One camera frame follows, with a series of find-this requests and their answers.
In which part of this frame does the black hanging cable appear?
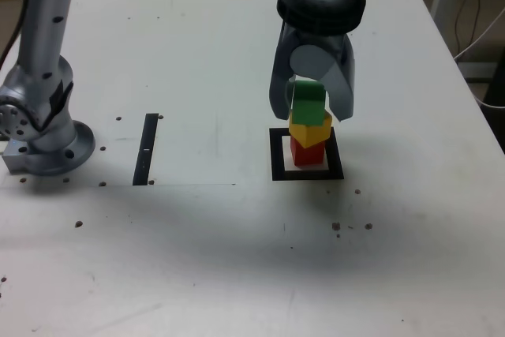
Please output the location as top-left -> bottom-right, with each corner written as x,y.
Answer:
452,0 -> 481,58

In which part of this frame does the green cube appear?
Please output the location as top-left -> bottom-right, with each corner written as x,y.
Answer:
290,80 -> 327,126

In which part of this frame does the yellow cube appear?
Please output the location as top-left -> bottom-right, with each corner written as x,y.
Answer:
288,110 -> 333,147

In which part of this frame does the white cable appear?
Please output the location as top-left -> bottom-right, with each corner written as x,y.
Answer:
471,83 -> 505,110
452,8 -> 505,61

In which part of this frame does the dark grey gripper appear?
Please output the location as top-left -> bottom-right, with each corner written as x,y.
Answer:
269,22 -> 357,123

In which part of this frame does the black tape square outline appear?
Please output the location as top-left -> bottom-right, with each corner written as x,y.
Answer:
268,126 -> 345,182

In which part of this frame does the red cube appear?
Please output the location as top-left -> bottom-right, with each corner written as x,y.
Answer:
290,135 -> 325,167

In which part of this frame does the black tape strip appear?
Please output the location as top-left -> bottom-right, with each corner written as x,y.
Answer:
132,113 -> 159,187

